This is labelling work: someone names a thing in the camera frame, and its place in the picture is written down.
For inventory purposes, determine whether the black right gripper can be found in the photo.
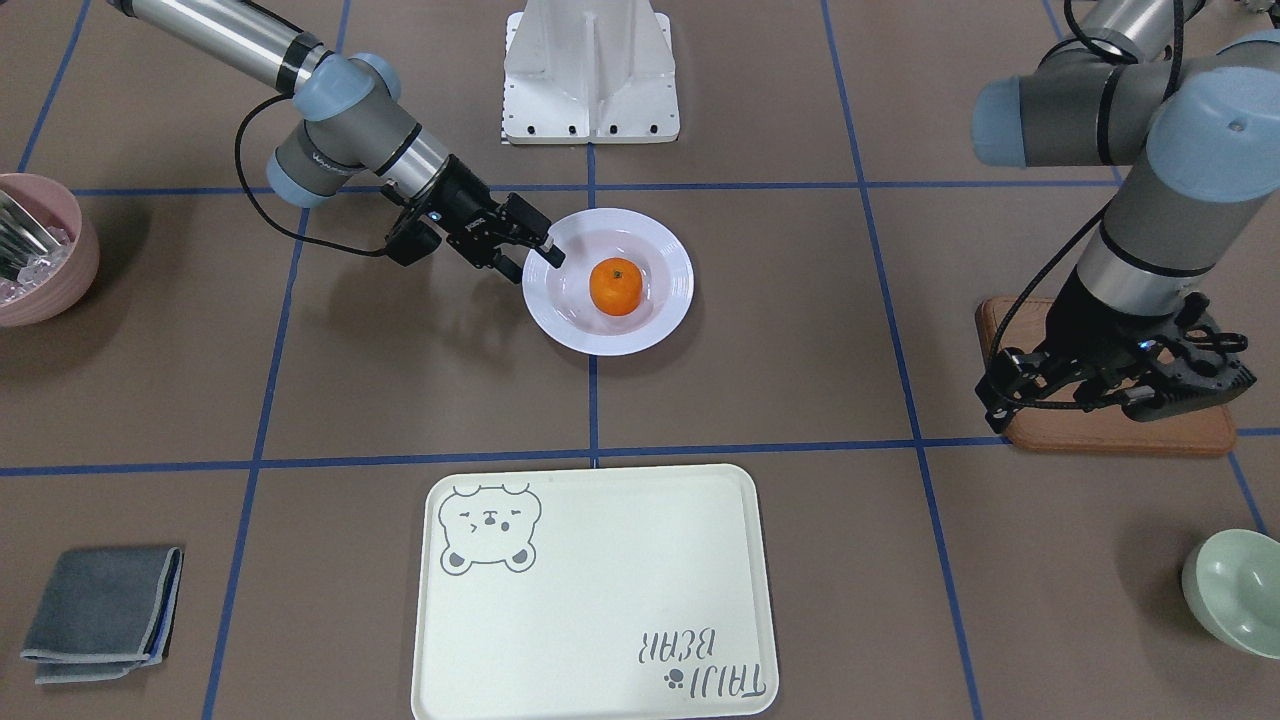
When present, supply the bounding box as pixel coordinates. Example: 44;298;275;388
408;155;566;272

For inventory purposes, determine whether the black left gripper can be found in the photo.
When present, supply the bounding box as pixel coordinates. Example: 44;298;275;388
1039;295;1257;419

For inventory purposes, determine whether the white round plate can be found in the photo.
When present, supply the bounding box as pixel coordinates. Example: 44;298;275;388
522;208;695;356

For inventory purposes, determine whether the orange mandarin fruit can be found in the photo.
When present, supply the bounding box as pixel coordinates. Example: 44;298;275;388
588;258;645;316

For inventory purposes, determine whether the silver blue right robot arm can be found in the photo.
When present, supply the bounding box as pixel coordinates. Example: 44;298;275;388
115;1;564;283

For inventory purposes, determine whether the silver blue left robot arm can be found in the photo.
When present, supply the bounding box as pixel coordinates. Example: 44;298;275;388
972;1;1279;433

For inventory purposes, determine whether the wooden cutting board tray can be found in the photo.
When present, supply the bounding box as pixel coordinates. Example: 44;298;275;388
975;295;1238;457

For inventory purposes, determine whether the cream bear print tray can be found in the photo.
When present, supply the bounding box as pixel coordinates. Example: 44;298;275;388
410;464;781;719

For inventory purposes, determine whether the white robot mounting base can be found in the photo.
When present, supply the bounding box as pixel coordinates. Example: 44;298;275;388
500;1;681;145

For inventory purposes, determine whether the mint green bowl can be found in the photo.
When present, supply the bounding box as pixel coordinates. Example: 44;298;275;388
1180;529;1279;660

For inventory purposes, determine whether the pink bowl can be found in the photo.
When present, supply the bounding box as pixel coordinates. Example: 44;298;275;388
1;173;100;328

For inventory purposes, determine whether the metal scoop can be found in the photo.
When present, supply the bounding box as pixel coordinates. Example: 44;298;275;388
1;191;72;290

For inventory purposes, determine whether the folded grey cloth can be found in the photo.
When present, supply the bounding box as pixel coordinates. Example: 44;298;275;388
20;544;184;685

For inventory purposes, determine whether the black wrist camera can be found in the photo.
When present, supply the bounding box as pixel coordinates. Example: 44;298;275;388
384;206;444;266

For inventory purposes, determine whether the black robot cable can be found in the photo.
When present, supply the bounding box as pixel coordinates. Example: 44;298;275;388
234;94;401;259

